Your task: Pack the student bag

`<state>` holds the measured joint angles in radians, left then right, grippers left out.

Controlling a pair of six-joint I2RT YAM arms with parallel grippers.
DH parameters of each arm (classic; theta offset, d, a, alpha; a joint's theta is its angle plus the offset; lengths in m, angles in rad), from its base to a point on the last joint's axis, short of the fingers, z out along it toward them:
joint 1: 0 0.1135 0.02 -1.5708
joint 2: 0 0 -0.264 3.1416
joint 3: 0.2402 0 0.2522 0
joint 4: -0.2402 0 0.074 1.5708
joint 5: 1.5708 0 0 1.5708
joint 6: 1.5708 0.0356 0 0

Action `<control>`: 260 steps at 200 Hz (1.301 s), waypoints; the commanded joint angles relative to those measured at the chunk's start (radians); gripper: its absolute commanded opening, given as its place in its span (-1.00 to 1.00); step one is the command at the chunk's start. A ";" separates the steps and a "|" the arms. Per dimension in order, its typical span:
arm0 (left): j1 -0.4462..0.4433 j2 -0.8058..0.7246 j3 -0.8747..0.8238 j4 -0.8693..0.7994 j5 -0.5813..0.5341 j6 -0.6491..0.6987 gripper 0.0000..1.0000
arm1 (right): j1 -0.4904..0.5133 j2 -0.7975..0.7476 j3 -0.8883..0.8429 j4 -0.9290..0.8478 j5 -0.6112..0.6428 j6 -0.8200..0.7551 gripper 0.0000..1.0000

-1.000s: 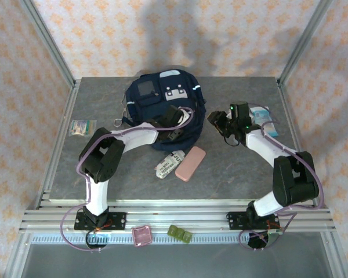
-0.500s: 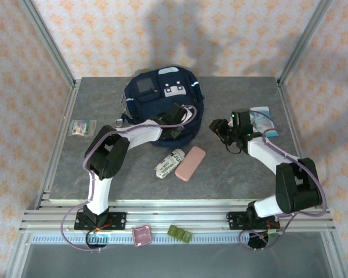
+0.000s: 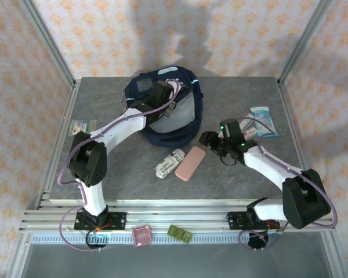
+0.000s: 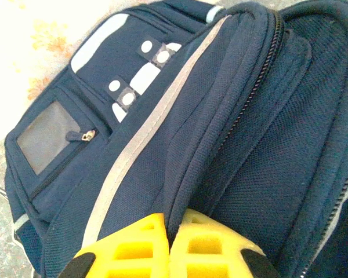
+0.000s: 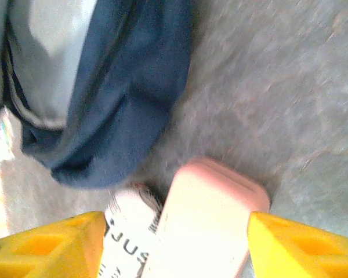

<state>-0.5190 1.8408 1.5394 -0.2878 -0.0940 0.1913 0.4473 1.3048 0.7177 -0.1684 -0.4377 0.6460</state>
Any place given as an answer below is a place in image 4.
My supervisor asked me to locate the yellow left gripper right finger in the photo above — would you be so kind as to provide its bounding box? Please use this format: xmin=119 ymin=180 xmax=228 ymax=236
xmin=170 ymin=210 xmax=279 ymax=278

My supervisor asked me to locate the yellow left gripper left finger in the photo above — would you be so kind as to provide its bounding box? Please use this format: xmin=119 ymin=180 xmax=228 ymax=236
xmin=59 ymin=213 xmax=171 ymax=278

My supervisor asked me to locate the navy blue backpack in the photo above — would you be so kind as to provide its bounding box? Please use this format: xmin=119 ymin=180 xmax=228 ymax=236
xmin=4 ymin=0 xmax=348 ymax=278

